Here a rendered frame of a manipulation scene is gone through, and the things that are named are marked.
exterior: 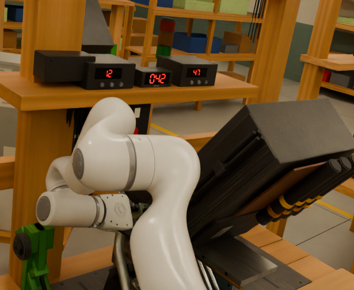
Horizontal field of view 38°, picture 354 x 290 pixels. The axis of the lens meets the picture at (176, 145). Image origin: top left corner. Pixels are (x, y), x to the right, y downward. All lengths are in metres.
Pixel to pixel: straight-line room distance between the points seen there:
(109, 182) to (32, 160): 0.68
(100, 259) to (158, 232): 1.08
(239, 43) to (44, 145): 6.69
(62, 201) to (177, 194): 0.48
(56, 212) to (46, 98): 0.29
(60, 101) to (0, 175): 0.36
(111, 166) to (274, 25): 1.36
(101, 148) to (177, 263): 0.22
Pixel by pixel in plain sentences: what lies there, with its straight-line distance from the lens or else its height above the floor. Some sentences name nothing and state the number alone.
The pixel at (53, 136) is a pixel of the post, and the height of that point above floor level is 1.38.
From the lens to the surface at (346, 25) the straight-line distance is 10.50.
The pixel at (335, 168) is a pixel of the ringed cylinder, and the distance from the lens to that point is 1.31.
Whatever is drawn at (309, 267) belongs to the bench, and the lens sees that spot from 2.11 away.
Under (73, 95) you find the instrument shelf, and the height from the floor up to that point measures 1.54.
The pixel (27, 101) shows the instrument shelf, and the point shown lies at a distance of 1.31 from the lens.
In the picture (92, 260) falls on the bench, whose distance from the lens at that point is 1.87.
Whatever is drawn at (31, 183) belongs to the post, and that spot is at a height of 1.24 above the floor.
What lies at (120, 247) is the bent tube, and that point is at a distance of 1.54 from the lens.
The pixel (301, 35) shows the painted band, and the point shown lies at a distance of 11.66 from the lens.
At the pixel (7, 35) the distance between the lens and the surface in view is 8.94.
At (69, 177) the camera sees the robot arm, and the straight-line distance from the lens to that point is 1.17.
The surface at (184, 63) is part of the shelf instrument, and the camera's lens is 1.62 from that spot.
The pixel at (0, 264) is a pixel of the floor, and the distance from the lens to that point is 3.45.
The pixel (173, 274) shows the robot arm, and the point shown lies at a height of 1.45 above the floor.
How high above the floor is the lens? 1.88
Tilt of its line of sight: 19 degrees down
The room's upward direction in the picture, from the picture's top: 9 degrees clockwise
